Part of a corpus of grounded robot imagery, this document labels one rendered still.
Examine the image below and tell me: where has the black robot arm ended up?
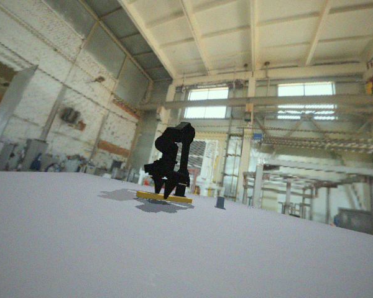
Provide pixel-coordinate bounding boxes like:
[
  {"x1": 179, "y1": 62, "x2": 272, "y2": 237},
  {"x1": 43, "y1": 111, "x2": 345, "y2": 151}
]
[{"x1": 144, "y1": 122, "x2": 195, "y2": 197}]

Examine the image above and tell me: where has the yellow bar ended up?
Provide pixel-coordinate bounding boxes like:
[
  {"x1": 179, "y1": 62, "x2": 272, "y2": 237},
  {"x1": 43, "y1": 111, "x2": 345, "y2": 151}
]
[{"x1": 136, "y1": 191, "x2": 192, "y2": 203}]

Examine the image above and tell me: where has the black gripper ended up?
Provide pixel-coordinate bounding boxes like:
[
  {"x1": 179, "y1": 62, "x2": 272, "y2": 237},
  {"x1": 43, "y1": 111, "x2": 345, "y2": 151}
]
[{"x1": 148, "y1": 156, "x2": 185, "y2": 199}]

